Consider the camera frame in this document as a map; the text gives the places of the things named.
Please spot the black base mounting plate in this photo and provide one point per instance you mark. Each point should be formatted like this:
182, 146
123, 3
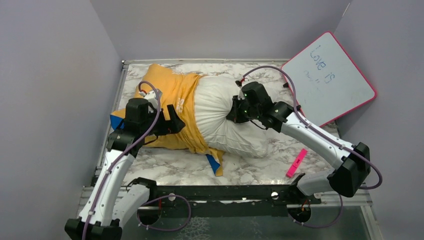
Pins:
171, 208

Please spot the pink marker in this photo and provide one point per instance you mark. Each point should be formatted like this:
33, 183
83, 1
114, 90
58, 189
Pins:
296, 163

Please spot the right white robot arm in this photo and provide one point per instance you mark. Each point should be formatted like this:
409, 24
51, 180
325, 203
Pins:
349, 167

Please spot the yellow Mickey Mouse pillowcase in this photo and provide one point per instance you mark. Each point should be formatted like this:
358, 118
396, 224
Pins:
178, 90

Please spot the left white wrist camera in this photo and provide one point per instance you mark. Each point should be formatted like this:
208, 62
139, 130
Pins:
152, 96

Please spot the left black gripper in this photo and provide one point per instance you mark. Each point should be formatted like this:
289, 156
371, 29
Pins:
173, 124

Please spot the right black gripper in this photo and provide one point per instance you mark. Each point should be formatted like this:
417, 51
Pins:
234, 115

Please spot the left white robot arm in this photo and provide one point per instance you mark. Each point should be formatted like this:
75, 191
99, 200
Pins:
101, 218

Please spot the pink framed whiteboard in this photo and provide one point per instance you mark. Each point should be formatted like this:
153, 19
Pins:
327, 83

